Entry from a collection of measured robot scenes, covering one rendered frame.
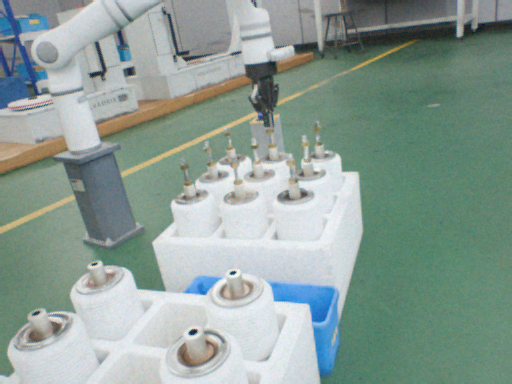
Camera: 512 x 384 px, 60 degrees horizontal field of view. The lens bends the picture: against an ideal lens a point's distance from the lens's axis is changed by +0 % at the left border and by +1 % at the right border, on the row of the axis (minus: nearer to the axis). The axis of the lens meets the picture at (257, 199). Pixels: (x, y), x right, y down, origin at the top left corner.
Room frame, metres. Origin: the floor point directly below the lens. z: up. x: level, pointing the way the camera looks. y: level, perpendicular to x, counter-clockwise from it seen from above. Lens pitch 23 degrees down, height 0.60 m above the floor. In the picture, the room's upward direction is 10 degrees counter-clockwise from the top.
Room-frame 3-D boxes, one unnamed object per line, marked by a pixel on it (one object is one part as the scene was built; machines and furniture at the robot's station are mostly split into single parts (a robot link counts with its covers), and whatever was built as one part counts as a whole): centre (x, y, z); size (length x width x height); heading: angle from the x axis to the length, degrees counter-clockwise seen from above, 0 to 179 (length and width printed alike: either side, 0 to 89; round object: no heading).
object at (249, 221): (0.84, 0.03, 0.16); 0.10 x 0.10 x 0.18
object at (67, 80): (1.31, 0.49, 0.54); 0.09 x 0.09 x 0.17; 4
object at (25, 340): (0.49, 0.31, 0.25); 0.08 x 0.08 x 0.01
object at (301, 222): (0.80, -0.07, 0.16); 0.10 x 0.10 x 0.18
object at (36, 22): (5.81, 2.40, 0.90); 0.50 x 0.38 x 0.21; 52
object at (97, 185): (1.31, 0.49, 0.15); 0.15 x 0.15 x 0.30; 50
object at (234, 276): (0.51, 0.05, 0.26); 0.02 x 0.02 x 0.03
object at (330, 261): (0.95, -0.01, 0.09); 0.39 x 0.39 x 0.18; 67
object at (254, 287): (0.51, 0.05, 0.25); 0.08 x 0.08 x 0.01
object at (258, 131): (1.25, -0.06, 0.16); 0.07 x 0.07 x 0.31; 67
